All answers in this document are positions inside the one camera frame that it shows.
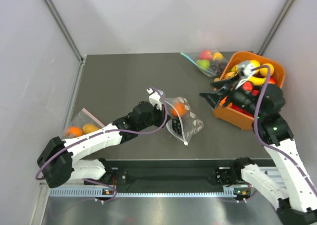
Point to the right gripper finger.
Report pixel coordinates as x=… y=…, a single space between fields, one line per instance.
x=214 y=98
x=227 y=83

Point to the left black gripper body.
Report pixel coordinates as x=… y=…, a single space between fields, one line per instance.
x=156 y=119

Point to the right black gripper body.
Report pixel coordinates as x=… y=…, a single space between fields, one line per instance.
x=243 y=99

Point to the fake brown grape bunch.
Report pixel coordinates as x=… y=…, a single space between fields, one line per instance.
x=228 y=75

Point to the fake yellow banana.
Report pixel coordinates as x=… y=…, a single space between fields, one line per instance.
x=257 y=81

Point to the fake black grape bunch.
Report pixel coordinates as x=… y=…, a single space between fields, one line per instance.
x=176 y=127

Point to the polka dot zip bag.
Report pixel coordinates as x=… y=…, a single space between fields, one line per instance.
x=190 y=123

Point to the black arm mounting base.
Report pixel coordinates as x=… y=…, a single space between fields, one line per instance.
x=188 y=175

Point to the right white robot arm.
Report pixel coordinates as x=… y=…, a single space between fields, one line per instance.
x=296 y=202

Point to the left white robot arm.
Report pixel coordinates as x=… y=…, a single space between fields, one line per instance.
x=63 y=160

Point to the fake small banana bunch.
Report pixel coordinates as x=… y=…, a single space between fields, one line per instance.
x=234 y=69

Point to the fake red yellow apple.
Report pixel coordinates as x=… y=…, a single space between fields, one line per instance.
x=272 y=81

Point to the blue zip clear bag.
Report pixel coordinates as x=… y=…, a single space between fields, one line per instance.
x=218 y=63

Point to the fake green pear in bag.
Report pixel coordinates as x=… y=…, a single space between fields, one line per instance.
x=203 y=64

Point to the fake yellow orange right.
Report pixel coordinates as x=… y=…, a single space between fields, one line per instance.
x=267 y=70

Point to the fake red apple in bag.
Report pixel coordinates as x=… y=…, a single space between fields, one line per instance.
x=206 y=55

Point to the fake yellow lemon left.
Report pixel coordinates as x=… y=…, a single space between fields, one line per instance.
x=254 y=64

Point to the fake potato in pink bag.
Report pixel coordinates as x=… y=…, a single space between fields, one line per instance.
x=89 y=128

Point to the pink zip dotted bag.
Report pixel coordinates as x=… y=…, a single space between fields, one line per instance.
x=82 y=118

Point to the fake orange in pink bag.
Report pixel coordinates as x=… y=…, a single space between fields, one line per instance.
x=74 y=131

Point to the orange plastic bin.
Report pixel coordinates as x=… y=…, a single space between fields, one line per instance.
x=233 y=116

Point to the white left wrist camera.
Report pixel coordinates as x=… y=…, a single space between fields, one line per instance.
x=155 y=98

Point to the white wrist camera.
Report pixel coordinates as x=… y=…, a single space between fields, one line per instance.
x=155 y=98
x=245 y=71

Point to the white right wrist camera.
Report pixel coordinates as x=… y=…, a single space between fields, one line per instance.
x=245 y=71

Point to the grey slotted cable duct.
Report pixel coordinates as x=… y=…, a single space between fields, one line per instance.
x=100 y=192

